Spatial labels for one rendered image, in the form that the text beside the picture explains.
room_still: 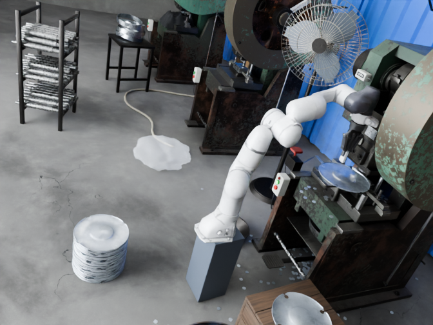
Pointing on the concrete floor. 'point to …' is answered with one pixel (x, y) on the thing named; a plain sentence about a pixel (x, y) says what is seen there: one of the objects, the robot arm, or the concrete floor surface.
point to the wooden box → (263, 303)
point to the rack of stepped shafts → (47, 64)
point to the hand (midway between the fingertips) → (343, 155)
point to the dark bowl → (243, 227)
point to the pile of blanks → (98, 263)
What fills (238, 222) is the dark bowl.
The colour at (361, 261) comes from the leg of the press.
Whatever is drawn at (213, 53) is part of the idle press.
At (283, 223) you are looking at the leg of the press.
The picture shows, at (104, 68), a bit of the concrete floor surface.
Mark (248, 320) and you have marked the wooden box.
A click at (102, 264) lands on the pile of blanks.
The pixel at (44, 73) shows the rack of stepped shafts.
